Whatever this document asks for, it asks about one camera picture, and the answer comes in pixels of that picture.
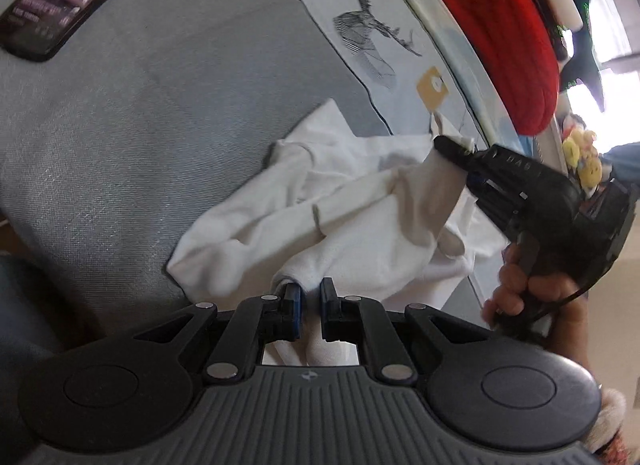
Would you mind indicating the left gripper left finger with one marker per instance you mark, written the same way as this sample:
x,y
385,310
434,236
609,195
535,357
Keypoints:
x,y
257,322

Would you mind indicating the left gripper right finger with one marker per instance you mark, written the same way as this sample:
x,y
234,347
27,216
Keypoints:
x,y
365,323

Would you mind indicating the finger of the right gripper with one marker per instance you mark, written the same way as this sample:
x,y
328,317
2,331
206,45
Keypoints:
x,y
459,155

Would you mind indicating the white t-shirt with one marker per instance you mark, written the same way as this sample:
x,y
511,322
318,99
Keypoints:
x,y
385,217

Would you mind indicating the deer print bed sheet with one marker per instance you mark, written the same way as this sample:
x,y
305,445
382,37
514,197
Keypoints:
x,y
386,47

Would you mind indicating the yellow bear plush toy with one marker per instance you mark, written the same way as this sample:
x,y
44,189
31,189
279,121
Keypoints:
x,y
581,156

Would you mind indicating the right blue curtain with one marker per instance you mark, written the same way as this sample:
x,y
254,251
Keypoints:
x,y
625,162

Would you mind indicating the red folded quilt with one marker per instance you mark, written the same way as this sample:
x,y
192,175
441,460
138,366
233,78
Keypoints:
x,y
512,43

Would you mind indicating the light blue patterned blanket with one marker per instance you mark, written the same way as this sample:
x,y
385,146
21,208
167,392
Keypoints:
x,y
489,114

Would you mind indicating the window with white frame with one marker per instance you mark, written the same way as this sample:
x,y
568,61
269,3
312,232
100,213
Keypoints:
x,y
615,34

